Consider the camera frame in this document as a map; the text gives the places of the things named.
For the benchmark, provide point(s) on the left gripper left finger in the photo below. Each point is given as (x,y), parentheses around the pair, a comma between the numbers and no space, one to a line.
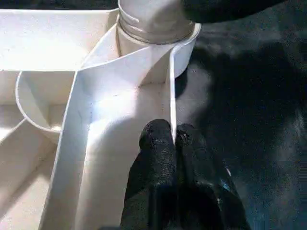
(153,187)

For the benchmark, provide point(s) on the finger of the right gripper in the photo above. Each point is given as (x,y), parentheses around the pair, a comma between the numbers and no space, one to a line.
(225,8)

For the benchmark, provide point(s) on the white plastic table leg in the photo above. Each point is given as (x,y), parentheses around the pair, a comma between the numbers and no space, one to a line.
(153,19)

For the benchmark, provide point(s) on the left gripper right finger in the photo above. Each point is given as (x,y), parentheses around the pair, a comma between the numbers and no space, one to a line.
(206,191)

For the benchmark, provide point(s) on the white plastic table top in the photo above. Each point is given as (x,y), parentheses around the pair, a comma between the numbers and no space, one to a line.
(72,96)

